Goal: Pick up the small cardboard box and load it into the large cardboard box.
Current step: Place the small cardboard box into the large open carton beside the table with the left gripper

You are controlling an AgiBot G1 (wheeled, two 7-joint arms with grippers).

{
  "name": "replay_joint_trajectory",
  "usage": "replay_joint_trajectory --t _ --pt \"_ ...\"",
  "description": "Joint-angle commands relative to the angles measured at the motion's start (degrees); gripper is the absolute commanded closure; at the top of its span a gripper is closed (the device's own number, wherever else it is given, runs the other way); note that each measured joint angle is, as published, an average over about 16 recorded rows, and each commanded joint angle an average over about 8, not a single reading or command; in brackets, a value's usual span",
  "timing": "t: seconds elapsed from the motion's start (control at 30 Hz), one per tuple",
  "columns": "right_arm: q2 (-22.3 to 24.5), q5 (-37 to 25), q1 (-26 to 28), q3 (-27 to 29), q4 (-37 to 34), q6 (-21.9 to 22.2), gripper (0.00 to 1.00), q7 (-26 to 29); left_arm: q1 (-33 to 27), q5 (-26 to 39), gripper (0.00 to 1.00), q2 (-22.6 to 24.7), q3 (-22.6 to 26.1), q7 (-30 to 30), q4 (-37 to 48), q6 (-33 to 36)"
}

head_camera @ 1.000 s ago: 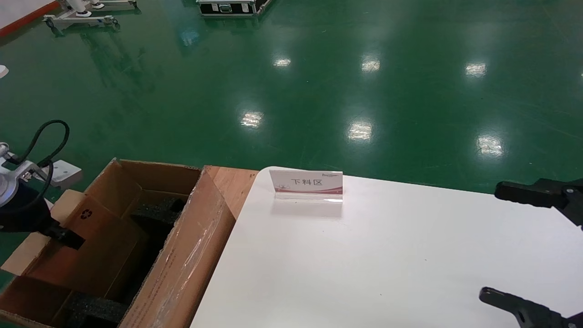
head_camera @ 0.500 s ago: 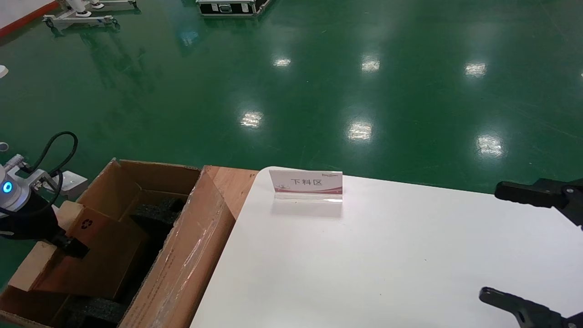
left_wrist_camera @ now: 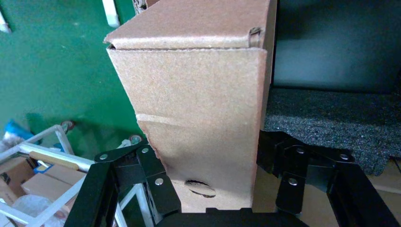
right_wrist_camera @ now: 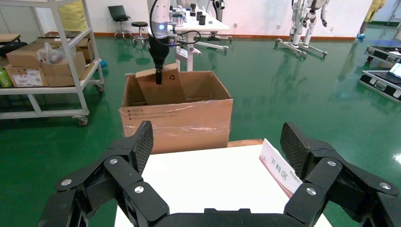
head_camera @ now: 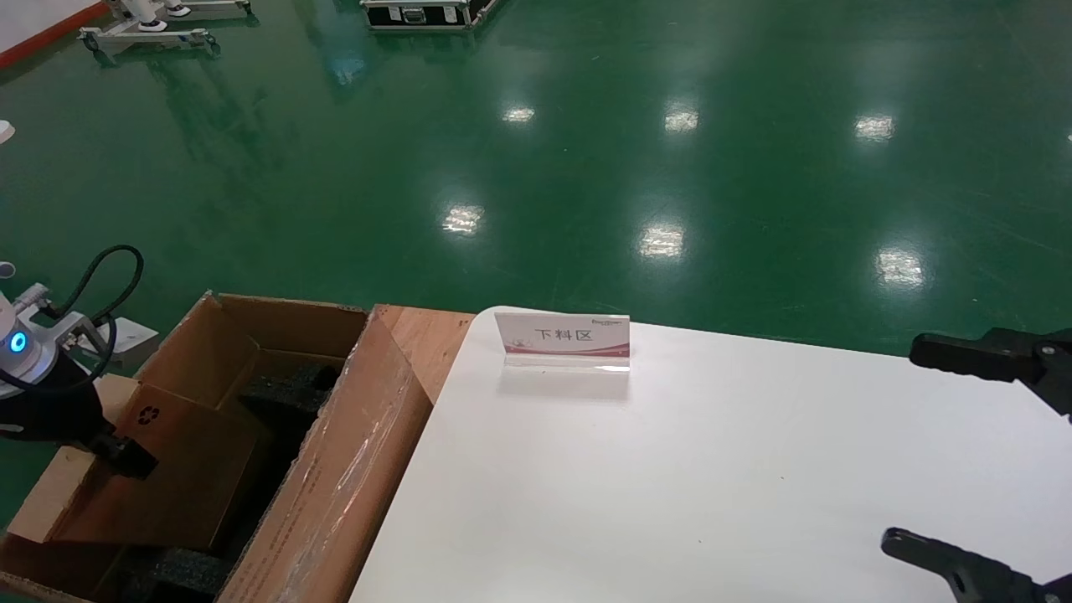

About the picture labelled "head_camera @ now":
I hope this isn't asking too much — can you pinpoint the wooden pallet board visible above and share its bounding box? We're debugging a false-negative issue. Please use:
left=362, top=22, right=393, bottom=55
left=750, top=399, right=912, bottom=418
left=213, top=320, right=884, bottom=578
left=374, top=304, right=477, bottom=405

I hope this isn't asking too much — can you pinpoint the large cardboard box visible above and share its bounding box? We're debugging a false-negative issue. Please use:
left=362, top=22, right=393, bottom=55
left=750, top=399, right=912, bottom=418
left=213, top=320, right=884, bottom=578
left=0, top=291, right=435, bottom=603

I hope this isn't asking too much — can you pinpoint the black foam block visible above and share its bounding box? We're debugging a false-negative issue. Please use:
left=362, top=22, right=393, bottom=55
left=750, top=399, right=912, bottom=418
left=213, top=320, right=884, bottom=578
left=109, top=549, right=232, bottom=603
left=239, top=362, right=343, bottom=421

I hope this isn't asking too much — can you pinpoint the thick black looped cable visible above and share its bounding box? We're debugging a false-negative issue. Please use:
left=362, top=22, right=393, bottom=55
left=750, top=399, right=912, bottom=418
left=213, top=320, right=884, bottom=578
left=52, top=245, right=145, bottom=324

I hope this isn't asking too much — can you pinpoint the white metal wheeled frame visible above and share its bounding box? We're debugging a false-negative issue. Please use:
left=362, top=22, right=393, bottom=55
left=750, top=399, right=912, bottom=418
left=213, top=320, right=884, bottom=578
left=163, top=0, right=254, bottom=22
left=80, top=0, right=223, bottom=59

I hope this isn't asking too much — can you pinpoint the small cardboard box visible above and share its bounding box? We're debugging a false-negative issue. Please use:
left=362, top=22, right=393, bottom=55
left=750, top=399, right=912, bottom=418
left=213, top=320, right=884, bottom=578
left=7, top=374, right=273, bottom=551

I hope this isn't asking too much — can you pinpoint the black aluminium flight case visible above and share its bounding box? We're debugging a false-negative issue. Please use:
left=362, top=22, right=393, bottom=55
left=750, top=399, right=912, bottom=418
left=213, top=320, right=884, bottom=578
left=362, top=0, right=503, bottom=32

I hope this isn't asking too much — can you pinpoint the clear acrylic sign holder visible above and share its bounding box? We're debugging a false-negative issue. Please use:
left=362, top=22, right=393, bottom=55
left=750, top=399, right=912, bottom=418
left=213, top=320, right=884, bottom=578
left=494, top=312, right=631, bottom=374

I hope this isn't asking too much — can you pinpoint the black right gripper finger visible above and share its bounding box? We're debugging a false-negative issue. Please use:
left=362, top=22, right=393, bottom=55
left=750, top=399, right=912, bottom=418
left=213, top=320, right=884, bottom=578
left=910, top=328, right=1072, bottom=420
left=881, top=528, right=1072, bottom=603

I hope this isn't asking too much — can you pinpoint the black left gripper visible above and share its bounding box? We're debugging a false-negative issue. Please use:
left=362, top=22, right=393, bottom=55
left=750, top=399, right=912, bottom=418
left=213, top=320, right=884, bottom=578
left=0, top=373, right=158, bottom=480

